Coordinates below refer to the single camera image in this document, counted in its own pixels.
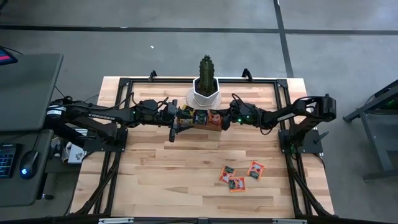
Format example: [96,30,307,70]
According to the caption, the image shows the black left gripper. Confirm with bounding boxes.
[169,99,195,143]

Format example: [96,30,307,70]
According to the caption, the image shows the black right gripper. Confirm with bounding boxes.
[220,101,246,124]

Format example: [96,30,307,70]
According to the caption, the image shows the orange tea packet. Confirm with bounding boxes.
[207,110,222,128]
[246,161,266,180]
[218,165,236,184]
[228,176,247,193]

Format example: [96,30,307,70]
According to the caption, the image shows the green lemon tea packet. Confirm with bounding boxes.
[182,105,195,122]

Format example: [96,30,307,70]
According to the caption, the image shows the blue blackcurrant tea packet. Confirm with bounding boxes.
[193,109,208,126]

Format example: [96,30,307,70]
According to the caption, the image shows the wooden organizer box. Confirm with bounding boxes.
[178,105,223,133]

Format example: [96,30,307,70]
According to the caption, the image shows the white woven coaster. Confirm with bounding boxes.
[185,88,223,111]

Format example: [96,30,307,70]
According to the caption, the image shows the tall green cactus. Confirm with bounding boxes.
[198,54,216,96]

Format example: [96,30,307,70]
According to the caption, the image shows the white patterned box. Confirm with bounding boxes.
[67,143,87,165]

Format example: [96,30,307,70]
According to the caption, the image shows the black metal side table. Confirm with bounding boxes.
[343,79,398,182]

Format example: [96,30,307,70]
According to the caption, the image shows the grey desk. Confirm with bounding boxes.
[0,52,65,208]

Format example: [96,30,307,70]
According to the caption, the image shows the black computer mouse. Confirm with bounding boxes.
[19,150,40,180]

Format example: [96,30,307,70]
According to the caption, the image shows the black keypad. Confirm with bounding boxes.
[0,143,18,180]

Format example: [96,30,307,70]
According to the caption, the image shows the dark display screen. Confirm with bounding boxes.
[0,48,19,67]

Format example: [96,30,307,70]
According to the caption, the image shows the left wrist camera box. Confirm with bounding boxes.
[160,105,171,123]

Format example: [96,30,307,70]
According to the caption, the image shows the black metal table frame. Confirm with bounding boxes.
[70,77,335,218]

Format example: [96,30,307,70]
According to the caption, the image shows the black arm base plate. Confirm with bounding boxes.
[278,129,324,155]
[83,126,129,153]

